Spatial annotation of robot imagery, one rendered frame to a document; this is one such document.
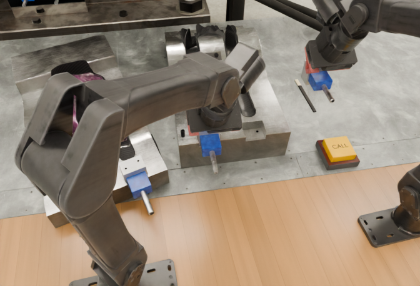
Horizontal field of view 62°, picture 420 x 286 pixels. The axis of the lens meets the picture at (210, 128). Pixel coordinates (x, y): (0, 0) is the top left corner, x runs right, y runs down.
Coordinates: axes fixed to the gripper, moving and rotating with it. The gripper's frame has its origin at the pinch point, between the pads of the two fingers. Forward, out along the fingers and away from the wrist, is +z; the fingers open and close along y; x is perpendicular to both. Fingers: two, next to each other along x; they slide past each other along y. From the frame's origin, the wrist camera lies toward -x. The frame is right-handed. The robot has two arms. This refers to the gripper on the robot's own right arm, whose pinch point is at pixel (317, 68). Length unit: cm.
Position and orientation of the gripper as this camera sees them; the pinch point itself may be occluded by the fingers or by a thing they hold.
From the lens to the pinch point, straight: 90.9
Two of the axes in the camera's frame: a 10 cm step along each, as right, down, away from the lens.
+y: -9.9, 1.2, -1.0
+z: -0.7, 2.5, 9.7
